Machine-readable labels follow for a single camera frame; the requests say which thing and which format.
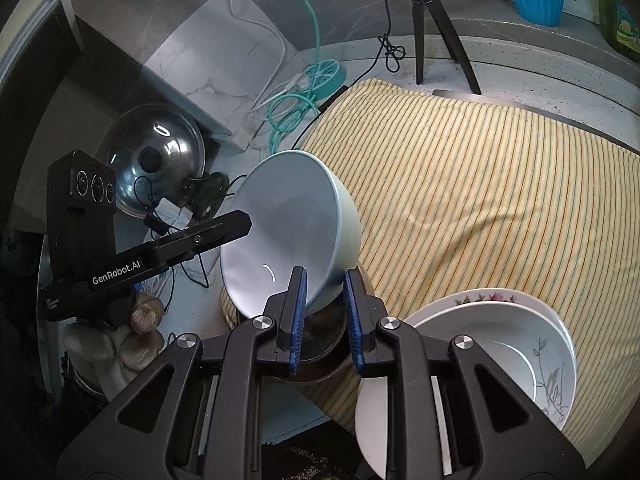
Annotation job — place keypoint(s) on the green dish soap bottle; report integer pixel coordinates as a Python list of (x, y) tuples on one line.
[(620, 20)]

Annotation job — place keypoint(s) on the small steel bowl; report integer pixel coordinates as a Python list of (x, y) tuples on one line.
[(325, 340)]

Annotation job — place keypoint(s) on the yellow striped cloth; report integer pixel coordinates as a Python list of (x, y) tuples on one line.
[(475, 185)]

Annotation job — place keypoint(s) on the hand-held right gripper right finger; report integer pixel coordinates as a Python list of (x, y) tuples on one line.
[(352, 320)]

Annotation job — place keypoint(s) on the black tripod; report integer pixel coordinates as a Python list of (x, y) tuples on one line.
[(420, 20)]

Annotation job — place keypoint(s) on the stainless steel pot lid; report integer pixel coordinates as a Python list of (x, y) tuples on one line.
[(170, 145)]

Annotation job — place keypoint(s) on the dark green clip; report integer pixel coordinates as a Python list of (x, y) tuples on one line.
[(210, 192)]

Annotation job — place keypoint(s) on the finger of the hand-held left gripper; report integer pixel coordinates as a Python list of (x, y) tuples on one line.
[(210, 232)]

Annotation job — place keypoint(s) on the person's left hand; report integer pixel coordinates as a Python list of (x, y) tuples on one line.
[(120, 345)]

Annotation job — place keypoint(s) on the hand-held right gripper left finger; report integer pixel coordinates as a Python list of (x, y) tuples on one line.
[(299, 320)]

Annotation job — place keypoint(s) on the white leaf-print bowl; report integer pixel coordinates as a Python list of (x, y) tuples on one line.
[(480, 355)]

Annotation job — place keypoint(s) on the pale green bowl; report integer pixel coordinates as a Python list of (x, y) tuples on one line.
[(280, 220)]

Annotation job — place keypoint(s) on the dark patterned rug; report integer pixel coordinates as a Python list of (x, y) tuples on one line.
[(310, 465)]

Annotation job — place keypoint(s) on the floral rimmed plate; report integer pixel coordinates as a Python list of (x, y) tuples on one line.
[(500, 296)]

